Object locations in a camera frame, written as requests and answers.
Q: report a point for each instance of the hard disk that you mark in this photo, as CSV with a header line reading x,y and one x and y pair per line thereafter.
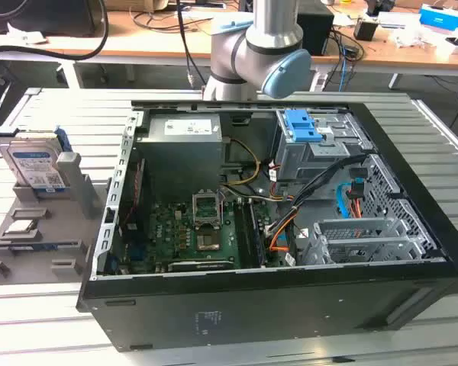
x,y
30,160

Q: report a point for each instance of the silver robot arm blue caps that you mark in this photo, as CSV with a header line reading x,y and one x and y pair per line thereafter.
x,y
271,23

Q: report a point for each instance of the metal disk bay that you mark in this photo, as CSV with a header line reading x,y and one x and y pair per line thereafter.
x,y
366,232

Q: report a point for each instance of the silver CPU chip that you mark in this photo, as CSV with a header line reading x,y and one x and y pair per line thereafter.
x,y
21,226

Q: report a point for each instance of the wooden desk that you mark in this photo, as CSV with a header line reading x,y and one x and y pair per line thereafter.
x,y
145,42

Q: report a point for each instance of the grey parts rack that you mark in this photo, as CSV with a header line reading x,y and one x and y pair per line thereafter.
x,y
61,236

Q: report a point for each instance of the RAM stick blue label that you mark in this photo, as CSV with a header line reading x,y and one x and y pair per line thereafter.
x,y
34,248

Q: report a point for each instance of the grey power supply unit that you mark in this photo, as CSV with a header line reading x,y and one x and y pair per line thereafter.
x,y
179,156

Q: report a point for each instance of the green motherboard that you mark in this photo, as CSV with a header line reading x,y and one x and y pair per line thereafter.
x,y
168,228

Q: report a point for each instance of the CPU socket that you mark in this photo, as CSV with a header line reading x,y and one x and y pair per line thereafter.
x,y
209,242

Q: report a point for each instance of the black graphics card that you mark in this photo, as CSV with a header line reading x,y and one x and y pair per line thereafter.
x,y
202,266

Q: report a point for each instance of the installed RAM stick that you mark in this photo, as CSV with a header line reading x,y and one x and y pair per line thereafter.
x,y
258,232

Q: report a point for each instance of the blue drive latch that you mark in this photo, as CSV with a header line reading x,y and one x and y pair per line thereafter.
x,y
299,127

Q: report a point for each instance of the metal drive cage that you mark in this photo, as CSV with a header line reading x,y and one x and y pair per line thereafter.
x,y
301,164

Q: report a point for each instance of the black speaker box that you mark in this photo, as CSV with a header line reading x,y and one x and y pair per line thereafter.
x,y
315,30

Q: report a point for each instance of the black open PC case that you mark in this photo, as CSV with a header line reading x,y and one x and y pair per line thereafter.
x,y
252,316

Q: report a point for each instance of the small black box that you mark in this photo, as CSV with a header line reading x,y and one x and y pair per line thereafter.
x,y
365,29

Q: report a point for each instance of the blue cardboard box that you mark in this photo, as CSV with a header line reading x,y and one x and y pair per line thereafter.
x,y
439,17

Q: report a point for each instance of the white small box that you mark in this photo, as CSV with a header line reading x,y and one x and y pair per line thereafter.
x,y
456,45

